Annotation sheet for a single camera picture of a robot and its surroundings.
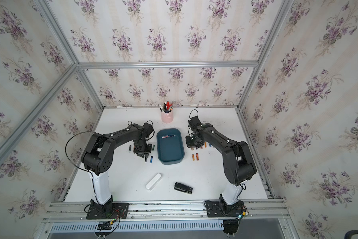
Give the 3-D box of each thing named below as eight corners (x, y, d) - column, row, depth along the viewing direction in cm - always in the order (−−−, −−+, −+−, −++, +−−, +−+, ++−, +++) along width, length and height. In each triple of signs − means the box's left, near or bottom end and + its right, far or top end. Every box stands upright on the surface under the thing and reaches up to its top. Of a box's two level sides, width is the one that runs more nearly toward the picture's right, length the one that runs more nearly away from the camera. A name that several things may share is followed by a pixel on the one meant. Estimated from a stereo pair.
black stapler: (173, 189, 82) (173, 187, 79) (175, 183, 84) (175, 181, 81) (191, 194, 80) (192, 192, 77) (192, 189, 82) (193, 187, 79)
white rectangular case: (145, 188, 82) (144, 186, 79) (159, 173, 87) (158, 171, 85) (149, 192, 80) (148, 190, 78) (163, 177, 86) (162, 175, 83)
